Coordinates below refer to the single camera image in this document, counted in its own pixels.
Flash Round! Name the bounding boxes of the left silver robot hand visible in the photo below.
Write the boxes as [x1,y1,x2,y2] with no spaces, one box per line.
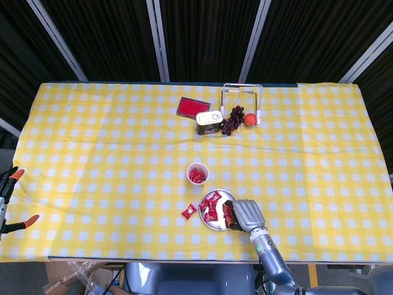
[0,165,40,240]

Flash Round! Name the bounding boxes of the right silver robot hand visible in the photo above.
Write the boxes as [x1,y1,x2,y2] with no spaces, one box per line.
[222,199,267,233]

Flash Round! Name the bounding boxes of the round metal plate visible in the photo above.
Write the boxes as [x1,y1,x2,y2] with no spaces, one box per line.
[198,188,238,230]

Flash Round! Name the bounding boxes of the white paper cup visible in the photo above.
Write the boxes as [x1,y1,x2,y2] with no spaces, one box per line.
[186,162,210,186]

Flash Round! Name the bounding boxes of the brown cardboard box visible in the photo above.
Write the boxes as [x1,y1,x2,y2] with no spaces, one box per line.
[42,261,133,295]

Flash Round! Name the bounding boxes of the grey robot torso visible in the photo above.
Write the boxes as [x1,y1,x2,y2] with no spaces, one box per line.
[124,262,255,295]

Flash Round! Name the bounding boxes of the dark purple grape bunch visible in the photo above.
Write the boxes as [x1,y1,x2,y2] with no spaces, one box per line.
[220,105,246,136]

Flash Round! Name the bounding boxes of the luncheon meat tin can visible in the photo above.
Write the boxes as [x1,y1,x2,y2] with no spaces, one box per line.
[195,110,223,136]

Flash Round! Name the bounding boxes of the red rectangular tray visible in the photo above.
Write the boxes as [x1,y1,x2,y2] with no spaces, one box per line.
[176,96,211,119]

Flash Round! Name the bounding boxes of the yellow white checked tablecloth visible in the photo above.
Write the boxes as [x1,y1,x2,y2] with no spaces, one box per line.
[0,81,393,264]

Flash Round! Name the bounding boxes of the black curtain panel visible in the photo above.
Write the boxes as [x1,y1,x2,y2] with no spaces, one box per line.
[41,0,162,82]
[352,45,393,176]
[159,0,262,83]
[248,0,393,83]
[0,0,84,124]

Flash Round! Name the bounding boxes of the white partition post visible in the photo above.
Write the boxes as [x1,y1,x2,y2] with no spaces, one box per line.
[238,0,273,84]
[0,117,21,138]
[26,0,89,82]
[146,0,171,83]
[338,21,393,84]

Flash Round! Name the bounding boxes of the metal wire rack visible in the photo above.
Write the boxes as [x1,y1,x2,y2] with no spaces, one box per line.
[219,82,264,126]

